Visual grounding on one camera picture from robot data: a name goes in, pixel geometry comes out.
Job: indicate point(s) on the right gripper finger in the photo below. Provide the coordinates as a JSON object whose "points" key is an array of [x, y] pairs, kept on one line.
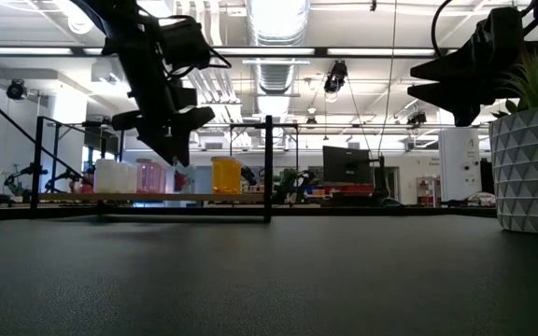
{"points": [[446, 70], [451, 100]]}

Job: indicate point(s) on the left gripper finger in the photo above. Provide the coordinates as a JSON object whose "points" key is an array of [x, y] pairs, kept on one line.
{"points": [[159, 144], [182, 149]]}

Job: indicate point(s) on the small pink pill bottle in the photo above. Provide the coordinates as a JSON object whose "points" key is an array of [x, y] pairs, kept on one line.
{"points": [[164, 182], [143, 177]]}

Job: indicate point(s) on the white pill bottle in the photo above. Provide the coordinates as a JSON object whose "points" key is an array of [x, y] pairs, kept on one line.
{"points": [[104, 177], [122, 179], [133, 182]]}

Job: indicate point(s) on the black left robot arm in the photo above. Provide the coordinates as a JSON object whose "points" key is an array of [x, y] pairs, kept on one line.
{"points": [[110, 18]]}

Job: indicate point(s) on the black ceiling spotlight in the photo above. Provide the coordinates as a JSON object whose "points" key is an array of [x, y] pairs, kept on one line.
{"points": [[17, 89], [335, 77], [417, 119]]}

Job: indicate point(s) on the wooden tray board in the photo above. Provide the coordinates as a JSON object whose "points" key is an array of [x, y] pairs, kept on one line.
{"points": [[157, 197]]}

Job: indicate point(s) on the white pillar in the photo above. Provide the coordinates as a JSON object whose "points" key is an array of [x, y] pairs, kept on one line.
{"points": [[458, 163]]}

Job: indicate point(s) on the succulent in white pot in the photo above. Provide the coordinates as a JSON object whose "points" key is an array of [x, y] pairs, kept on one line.
{"points": [[530, 172]]}

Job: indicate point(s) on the background green plant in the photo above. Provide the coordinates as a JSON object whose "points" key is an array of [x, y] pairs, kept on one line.
{"points": [[287, 179]]}

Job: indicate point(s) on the black computer monitor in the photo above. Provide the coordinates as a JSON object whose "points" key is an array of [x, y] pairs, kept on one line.
{"points": [[346, 164]]}

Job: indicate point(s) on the black table mat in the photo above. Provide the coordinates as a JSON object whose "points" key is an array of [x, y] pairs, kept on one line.
{"points": [[269, 280]]}

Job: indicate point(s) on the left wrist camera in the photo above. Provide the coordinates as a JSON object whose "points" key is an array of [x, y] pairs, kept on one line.
{"points": [[185, 42]]}

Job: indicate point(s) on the silver air duct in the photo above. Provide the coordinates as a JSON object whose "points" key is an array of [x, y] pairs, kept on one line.
{"points": [[276, 74]]}

